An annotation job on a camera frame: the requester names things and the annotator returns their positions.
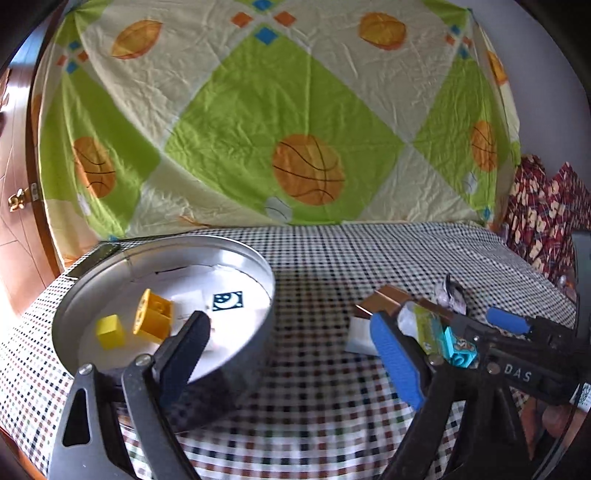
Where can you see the checkered tablecloth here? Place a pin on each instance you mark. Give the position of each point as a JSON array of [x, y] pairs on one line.
[[318, 406]]

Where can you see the brown wooden door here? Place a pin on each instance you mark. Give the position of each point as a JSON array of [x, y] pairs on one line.
[[18, 254]]

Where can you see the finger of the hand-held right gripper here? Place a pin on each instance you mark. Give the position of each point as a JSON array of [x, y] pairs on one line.
[[475, 334], [508, 321]]

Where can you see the silver and black wrapper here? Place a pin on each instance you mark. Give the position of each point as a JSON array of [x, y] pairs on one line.
[[450, 295]]

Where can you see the teal picture cube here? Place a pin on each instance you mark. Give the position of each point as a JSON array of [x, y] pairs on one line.
[[457, 350]]

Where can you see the patterned copper box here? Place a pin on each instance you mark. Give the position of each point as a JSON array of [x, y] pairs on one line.
[[376, 302]]

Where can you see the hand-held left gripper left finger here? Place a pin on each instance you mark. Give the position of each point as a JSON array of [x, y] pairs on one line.
[[184, 355]]

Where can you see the basketball print green bedsheet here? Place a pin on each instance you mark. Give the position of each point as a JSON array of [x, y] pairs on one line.
[[254, 106]]

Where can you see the small yellow cube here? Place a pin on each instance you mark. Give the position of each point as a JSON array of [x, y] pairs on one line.
[[111, 332]]

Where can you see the round metal tin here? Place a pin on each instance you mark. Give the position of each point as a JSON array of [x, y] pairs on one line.
[[240, 272]]

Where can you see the clear box with green label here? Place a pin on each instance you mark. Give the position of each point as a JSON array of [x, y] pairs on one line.
[[429, 327]]

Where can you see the clear-cased copper box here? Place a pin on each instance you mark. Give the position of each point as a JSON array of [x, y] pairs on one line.
[[450, 314]]

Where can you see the dark flat rectangular device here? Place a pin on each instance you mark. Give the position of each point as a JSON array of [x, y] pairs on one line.
[[92, 261]]

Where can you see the brass door latch plate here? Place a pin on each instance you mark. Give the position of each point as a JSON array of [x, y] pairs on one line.
[[33, 193]]

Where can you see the clear plastic bag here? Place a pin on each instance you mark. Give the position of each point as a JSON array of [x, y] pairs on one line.
[[568, 286]]

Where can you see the yellow studded toy block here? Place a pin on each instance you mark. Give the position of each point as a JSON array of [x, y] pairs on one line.
[[154, 316]]

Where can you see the moon print cube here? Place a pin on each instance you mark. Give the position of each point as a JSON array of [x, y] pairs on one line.
[[227, 301]]

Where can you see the red printed cloth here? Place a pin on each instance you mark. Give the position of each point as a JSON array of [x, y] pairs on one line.
[[545, 207]]

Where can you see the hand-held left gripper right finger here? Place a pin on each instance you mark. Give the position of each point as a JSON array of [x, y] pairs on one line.
[[397, 355]]

